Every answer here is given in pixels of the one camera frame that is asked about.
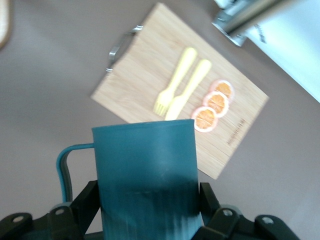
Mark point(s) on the brown table cover sheet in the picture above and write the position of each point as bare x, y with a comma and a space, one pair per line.
37, 112

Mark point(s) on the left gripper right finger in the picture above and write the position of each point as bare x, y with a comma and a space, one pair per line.
237, 227

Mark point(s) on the orange slice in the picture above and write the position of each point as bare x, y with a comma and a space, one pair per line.
223, 88
216, 102

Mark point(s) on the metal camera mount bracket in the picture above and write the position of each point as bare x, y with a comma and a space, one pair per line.
235, 25

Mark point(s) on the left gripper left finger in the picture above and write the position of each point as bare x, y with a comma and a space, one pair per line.
50, 227

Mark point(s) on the yellow plastic fork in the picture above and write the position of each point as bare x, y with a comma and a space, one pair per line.
177, 77

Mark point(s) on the yellow plastic knife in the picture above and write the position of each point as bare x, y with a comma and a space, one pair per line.
192, 82

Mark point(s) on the dark teal ribbed cup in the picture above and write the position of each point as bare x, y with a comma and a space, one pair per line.
145, 162

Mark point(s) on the white table edge strip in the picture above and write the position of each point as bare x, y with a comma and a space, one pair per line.
295, 45

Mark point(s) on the bamboo cutting board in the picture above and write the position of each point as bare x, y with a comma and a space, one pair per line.
150, 62

